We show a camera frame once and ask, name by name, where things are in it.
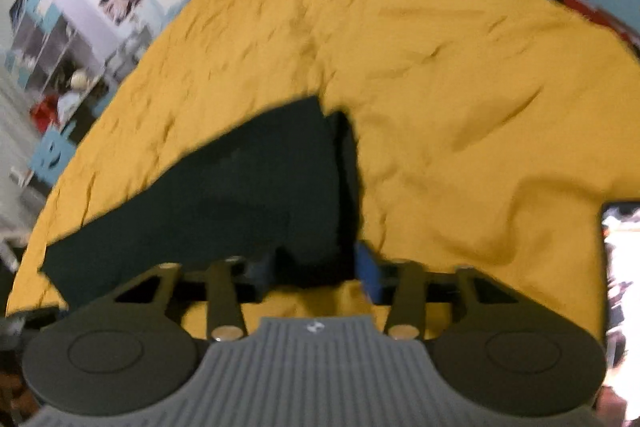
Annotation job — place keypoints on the white curtain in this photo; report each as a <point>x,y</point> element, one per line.
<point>15,132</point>

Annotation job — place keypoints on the lilac and blue shelf unit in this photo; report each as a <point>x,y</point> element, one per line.
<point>55,42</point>

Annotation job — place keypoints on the black pants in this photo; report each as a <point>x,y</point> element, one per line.
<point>225,197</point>

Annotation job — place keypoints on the black framed screen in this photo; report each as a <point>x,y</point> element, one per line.
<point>622,307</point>

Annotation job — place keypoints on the small white object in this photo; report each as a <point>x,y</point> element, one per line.
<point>20,176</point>

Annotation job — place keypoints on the blue cutout panel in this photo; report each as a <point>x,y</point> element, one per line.
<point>50,152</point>

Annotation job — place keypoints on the red bag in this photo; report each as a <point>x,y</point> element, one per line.
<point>45,111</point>

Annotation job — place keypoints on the yellow blanket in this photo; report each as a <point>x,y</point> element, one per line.
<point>450,57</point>

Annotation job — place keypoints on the cream round hat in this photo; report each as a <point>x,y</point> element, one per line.
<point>78,80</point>

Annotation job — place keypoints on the red cloth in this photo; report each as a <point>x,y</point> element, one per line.
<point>600,14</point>

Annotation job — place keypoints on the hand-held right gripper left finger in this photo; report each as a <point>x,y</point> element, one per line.
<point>261,276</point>

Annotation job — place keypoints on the grey chair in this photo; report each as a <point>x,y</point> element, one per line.
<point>127,52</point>

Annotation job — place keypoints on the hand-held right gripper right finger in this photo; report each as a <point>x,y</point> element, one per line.
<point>368,272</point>

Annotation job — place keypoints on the light blue cloth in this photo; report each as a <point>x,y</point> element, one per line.
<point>69,104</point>

